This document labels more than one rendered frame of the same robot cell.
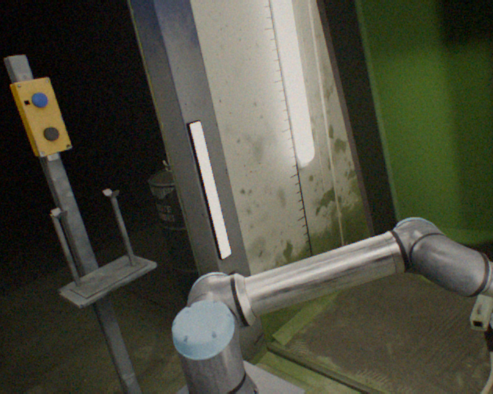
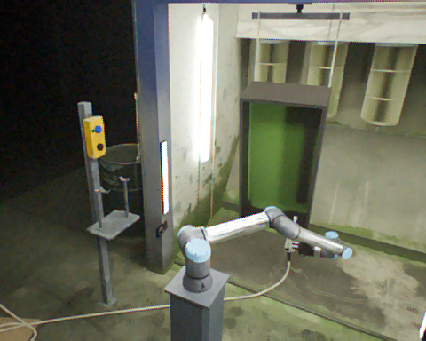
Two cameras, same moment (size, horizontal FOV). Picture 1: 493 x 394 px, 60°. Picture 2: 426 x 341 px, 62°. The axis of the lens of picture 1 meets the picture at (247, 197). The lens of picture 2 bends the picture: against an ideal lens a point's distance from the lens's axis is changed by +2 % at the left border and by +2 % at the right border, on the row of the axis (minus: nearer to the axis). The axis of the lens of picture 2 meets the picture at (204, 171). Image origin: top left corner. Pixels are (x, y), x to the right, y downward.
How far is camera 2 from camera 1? 123 cm
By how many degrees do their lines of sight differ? 20
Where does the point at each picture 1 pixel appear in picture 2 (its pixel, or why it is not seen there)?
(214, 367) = (204, 265)
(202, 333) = (201, 251)
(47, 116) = (98, 138)
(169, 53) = (158, 106)
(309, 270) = (233, 226)
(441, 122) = (278, 154)
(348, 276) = (248, 229)
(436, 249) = (283, 221)
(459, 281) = (290, 233)
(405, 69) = (266, 129)
